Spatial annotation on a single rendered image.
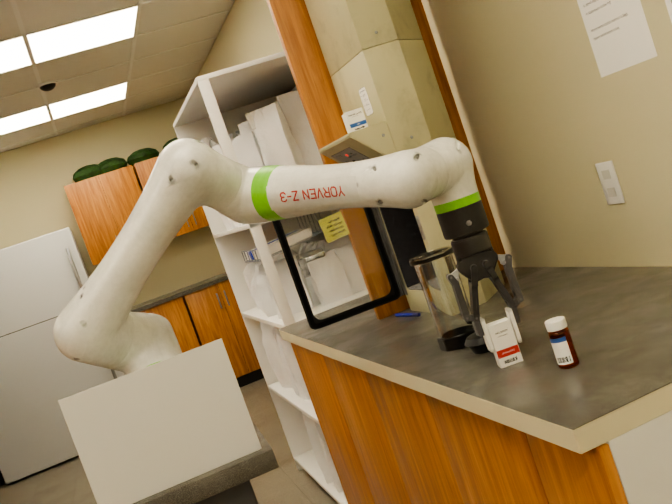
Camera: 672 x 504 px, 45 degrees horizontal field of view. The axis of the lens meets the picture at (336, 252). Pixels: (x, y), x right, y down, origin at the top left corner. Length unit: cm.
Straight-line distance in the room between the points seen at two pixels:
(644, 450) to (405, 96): 128
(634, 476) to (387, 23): 143
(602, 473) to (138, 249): 96
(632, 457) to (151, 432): 88
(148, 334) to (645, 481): 103
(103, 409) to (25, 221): 610
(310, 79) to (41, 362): 483
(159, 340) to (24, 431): 533
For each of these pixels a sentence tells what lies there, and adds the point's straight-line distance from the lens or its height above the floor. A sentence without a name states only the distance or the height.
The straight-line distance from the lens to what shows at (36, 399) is 706.
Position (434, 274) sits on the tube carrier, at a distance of 187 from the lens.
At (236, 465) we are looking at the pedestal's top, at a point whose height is 94.
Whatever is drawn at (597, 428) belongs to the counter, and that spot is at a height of 93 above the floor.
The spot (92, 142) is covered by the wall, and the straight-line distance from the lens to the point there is 773.
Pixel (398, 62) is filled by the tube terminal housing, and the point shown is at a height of 165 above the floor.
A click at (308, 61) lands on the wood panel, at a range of 261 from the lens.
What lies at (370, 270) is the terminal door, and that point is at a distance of 253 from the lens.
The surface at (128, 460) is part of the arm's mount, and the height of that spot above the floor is 102.
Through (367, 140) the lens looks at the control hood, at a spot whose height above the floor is 148.
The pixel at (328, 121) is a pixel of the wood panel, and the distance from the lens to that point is 259.
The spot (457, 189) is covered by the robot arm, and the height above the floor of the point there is 130.
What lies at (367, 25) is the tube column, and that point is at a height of 177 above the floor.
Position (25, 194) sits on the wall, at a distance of 770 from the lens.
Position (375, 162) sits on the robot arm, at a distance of 150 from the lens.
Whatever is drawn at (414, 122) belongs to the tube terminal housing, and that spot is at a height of 148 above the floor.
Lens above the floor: 138
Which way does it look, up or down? 4 degrees down
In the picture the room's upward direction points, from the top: 19 degrees counter-clockwise
